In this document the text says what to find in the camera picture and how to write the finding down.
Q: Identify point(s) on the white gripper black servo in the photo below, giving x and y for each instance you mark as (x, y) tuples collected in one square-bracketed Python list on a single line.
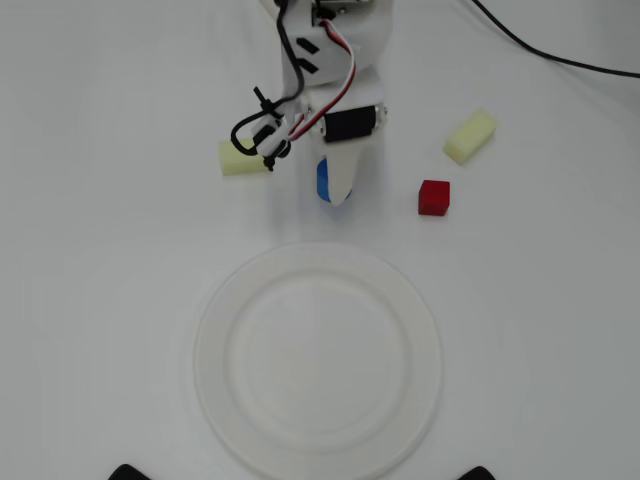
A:
[(348, 124)]

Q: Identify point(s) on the blue cylinder block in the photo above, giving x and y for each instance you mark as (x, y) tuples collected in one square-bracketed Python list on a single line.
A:
[(321, 180)]

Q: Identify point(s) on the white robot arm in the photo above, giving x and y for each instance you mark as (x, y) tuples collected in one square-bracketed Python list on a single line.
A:
[(340, 45)]

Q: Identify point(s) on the red cube block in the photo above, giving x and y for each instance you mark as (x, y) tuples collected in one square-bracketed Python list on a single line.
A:
[(434, 198)]

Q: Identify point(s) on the pale yellow foam block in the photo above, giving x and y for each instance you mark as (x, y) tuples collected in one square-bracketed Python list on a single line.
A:
[(240, 162), (470, 136)]

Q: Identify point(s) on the white round plate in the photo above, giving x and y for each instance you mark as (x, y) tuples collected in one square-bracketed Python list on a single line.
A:
[(318, 360)]

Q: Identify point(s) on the black stand foot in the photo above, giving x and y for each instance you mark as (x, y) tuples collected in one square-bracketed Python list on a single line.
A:
[(477, 474), (127, 473)]

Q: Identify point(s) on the small white black camera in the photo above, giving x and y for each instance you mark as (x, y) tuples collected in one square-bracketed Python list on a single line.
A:
[(272, 135)]

